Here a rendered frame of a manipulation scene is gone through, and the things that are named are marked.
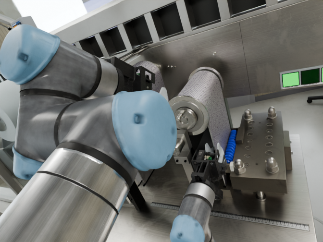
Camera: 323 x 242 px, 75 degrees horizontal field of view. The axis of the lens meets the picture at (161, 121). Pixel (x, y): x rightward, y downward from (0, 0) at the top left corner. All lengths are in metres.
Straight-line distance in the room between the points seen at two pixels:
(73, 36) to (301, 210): 1.23
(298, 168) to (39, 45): 0.88
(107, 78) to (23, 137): 0.15
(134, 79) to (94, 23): 0.74
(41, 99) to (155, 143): 0.17
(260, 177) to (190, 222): 0.30
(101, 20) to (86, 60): 0.80
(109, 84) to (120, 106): 0.18
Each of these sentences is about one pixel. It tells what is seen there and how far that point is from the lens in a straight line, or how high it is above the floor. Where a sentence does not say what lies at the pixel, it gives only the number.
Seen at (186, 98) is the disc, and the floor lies 1.31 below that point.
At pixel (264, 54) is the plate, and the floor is 1.30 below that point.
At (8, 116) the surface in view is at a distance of 1.36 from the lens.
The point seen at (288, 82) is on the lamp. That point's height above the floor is 1.17.
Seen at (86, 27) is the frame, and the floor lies 1.62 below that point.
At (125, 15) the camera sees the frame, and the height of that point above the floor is 1.60.
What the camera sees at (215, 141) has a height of 1.13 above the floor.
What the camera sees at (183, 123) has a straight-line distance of 0.67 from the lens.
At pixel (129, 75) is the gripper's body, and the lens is 0.43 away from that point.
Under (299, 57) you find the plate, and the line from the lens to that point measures 0.92.
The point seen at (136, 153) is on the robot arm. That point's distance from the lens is 0.17.
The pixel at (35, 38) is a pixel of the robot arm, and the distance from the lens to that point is 0.30.
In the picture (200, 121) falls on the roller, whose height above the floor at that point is 1.23.
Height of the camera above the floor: 1.55
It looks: 25 degrees down
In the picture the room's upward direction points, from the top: 21 degrees counter-clockwise
